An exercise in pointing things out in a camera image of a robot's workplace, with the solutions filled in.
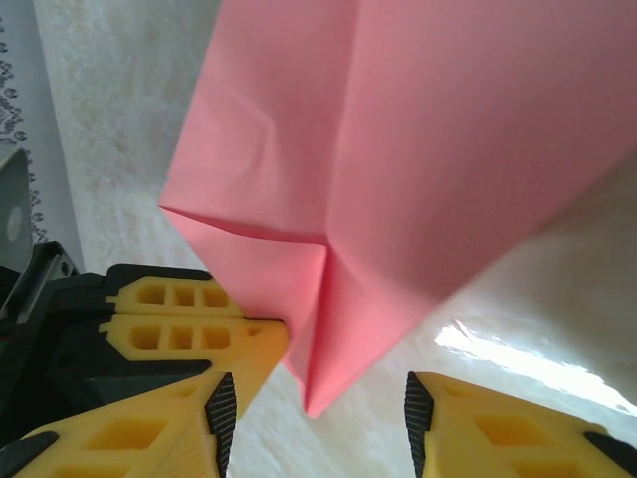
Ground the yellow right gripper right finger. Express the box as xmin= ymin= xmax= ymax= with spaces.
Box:
xmin=405 ymin=371 xmax=637 ymax=478

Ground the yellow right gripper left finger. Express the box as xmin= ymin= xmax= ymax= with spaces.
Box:
xmin=0 ymin=370 xmax=240 ymax=478

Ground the pink cloth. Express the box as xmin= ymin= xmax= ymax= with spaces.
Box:
xmin=157 ymin=0 xmax=637 ymax=418

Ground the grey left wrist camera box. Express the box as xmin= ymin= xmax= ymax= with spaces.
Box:
xmin=0 ymin=148 xmax=32 ymax=273

